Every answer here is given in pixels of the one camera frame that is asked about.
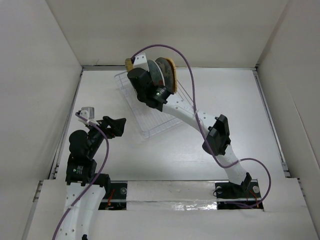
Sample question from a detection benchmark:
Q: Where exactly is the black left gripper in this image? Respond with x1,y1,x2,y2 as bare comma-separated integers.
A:
86,115,125,157

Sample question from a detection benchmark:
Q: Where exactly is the red teal patterned plate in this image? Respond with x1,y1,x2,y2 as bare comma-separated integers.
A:
152,60,165,86

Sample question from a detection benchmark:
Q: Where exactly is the cream plate brown rim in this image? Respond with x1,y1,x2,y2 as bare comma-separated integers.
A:
147,59,158,85

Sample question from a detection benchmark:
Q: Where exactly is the orange woven square plate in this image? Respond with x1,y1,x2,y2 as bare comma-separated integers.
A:
165,57,178,94

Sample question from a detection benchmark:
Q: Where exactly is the grey plate deer pattern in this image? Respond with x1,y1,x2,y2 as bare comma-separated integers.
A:
155,57,176,94

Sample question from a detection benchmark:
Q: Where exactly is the yellow green woven plate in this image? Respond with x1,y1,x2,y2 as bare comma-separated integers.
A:
124,58,134,72

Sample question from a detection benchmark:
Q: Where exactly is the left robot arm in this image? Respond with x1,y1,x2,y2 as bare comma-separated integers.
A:
52,111,127,240

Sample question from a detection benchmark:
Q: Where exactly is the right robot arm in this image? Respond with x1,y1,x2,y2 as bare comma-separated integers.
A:
127,67,252,201

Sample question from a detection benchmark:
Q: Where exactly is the white wire dish rack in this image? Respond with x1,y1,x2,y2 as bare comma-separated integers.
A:
114,71,182,139

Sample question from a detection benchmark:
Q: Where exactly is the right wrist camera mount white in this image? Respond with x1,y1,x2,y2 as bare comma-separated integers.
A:
133,52,149,72

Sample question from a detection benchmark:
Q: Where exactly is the metal rail front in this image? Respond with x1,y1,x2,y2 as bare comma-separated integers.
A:
99,180,264,211

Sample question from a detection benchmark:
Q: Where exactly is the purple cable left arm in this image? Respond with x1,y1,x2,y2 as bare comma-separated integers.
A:
51,113,111,240

